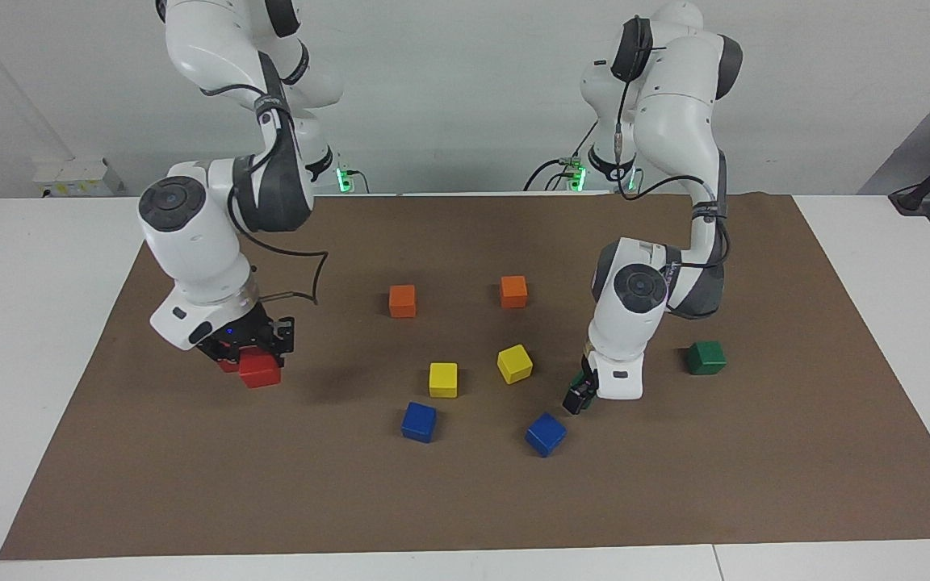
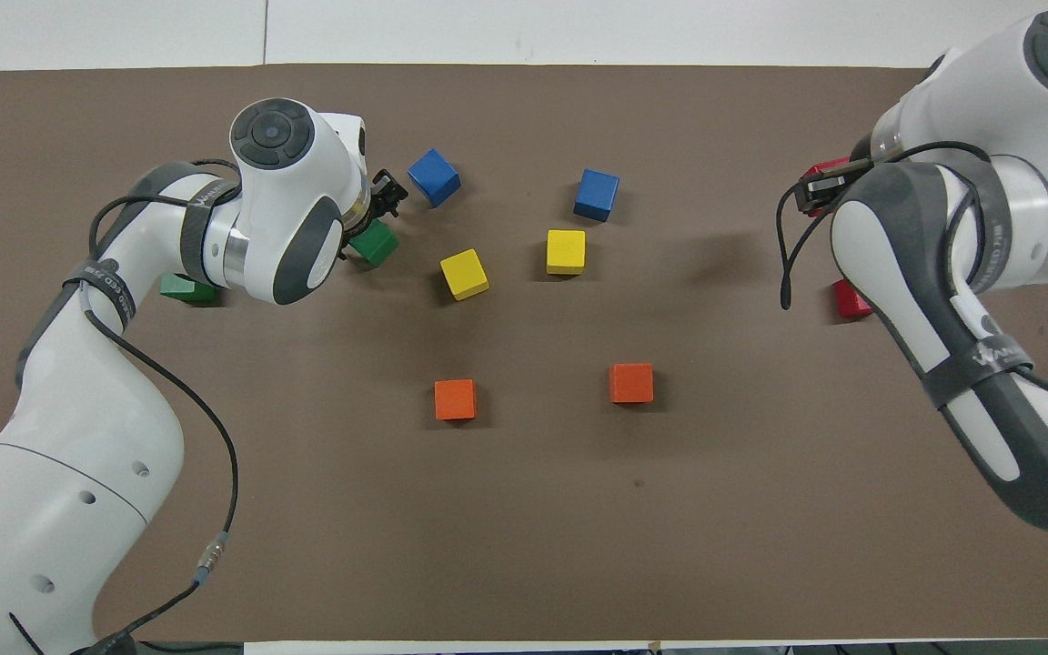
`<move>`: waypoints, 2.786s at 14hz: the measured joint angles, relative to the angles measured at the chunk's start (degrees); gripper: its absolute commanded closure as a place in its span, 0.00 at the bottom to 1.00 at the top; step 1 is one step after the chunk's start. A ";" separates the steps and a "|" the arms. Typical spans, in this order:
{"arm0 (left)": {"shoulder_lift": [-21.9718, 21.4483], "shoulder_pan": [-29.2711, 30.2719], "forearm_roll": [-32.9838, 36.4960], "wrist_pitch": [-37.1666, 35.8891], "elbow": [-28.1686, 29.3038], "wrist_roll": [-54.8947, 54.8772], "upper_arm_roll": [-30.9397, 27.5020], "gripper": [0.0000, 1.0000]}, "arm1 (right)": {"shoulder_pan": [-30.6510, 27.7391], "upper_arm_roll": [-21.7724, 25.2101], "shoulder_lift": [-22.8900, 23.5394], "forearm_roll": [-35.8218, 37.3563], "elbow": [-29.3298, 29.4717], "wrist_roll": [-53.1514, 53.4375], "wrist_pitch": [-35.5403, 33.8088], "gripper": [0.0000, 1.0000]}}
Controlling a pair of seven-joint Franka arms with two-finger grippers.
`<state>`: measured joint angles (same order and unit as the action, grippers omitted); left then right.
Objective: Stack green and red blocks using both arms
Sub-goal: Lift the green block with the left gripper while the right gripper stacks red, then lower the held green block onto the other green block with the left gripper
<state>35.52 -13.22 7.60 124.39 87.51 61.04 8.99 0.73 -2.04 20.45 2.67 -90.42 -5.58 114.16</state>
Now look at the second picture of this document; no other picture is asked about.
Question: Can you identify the orange wooden cube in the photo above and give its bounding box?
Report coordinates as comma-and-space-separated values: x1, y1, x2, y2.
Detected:
609, 362, 655, 405
434, 378, 479, 422

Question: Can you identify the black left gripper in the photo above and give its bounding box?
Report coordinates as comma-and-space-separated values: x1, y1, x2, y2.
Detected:
338, 168, 409, 263

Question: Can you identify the blue wooden cube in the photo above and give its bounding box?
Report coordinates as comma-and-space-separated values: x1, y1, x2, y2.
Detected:
407, 148, 462, 208
573, 168, 621, 224

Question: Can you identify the brown paper table mat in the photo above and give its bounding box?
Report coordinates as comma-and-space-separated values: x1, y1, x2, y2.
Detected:
0, 62, 1048, 645

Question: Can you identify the green wooden cube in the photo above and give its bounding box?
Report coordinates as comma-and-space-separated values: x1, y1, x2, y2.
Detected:
159, 273, 218, 305
347, 218, 400, 268

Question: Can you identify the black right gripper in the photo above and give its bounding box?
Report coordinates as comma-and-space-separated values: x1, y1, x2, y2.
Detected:
804, 155, 880, 208

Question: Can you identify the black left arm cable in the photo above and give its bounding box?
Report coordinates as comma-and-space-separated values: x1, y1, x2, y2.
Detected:
10, 159, 243, 655

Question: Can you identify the yellow wooden cube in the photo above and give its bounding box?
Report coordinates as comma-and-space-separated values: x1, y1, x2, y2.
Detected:
545, 228, 588, 277
438, 247, 491, 302

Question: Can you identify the black floor cable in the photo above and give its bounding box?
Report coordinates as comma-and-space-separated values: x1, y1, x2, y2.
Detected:
137, 640, 245, 653

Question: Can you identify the red wooden cube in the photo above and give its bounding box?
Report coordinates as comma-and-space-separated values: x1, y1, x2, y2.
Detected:
831, 279, 874, 320
801, 157, 855, 219

